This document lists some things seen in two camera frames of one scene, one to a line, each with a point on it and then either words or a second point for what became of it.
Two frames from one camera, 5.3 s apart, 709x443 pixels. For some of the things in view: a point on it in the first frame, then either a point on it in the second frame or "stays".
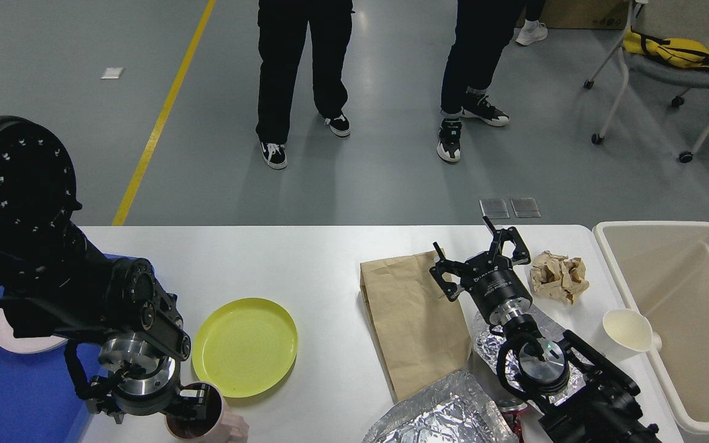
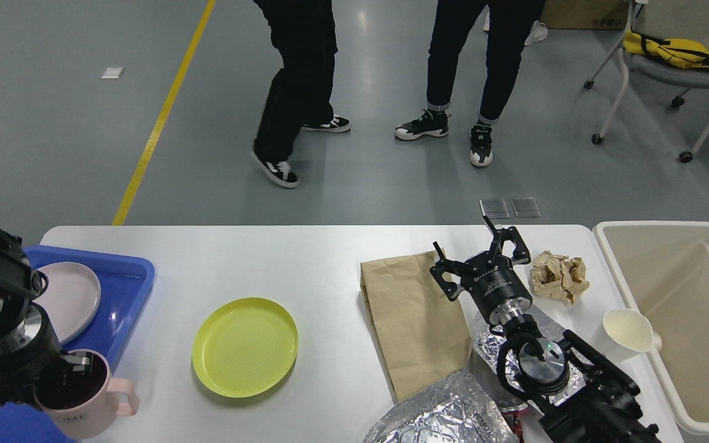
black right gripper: (489, 280) stays
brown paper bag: (423, 340) stays
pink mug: (200, 417) -> (82, 401)
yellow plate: (244, 346) stays
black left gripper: (139, 378) -> (4, 365)
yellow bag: (678, 52) stays
